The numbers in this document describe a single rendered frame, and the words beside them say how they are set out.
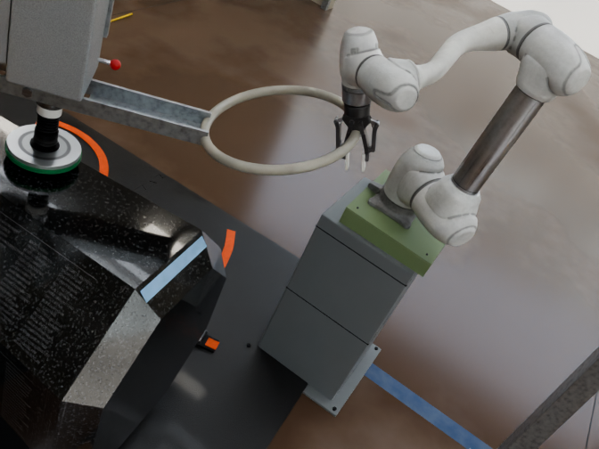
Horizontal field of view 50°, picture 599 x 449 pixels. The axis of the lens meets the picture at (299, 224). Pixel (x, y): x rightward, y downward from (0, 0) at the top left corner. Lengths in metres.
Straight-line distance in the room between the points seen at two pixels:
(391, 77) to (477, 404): 2.00
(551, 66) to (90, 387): 1.53
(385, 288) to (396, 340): 0.90
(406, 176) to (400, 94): 0.71
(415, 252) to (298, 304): 0.58
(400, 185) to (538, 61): 0.65
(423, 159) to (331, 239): 0.45
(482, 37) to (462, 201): 0.52
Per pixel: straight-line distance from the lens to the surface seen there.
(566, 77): 1.95
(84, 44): 1.79
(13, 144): 2.10
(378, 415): 2.93
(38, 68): 1.86
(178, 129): 1.92
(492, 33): 2.02
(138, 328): 1.84
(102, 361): 1.84
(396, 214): 2.38
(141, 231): 1.96
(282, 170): 1.76
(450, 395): 3.21
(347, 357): 2.66
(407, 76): 1.64
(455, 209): 2.16
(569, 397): 2.59
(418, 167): 2.27
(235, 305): 3.00
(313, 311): 2.60
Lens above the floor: 2.14
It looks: 36 degrees down
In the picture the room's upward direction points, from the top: 25 degrees clockwise
